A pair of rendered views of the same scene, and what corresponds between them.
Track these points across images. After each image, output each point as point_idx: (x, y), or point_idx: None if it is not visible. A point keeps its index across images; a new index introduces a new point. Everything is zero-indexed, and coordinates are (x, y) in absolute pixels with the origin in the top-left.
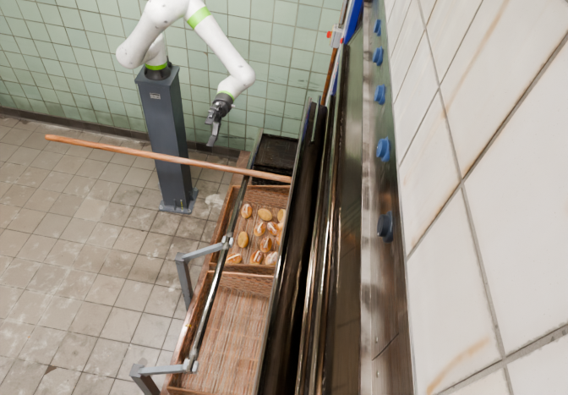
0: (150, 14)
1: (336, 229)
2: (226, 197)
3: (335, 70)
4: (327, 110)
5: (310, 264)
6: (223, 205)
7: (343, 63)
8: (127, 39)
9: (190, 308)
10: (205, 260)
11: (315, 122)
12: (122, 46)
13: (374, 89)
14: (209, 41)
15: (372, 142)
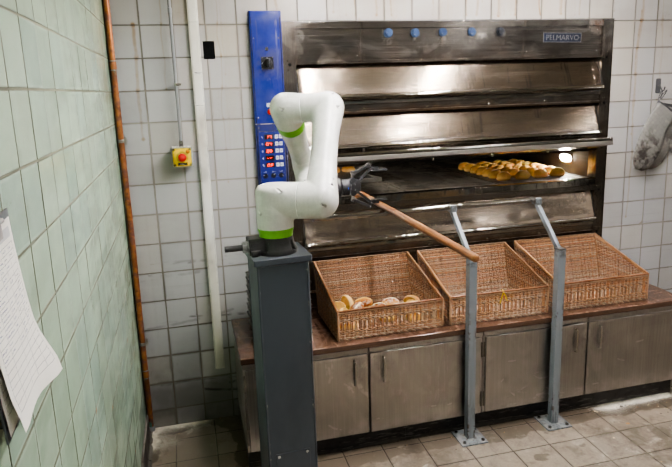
0: (343, 103)
1: (469, 88)
2: (337, 345)
3: (262, 148)
4: None
5: (463, 138)
6: (351, 343)
7: None
8: (328, 164)
9: (481, 325)
10: (430, 332)
11: (345, 146)
12: (332, 177)
13: (417, 48)
14: (306, 137)
15: (446, 53)
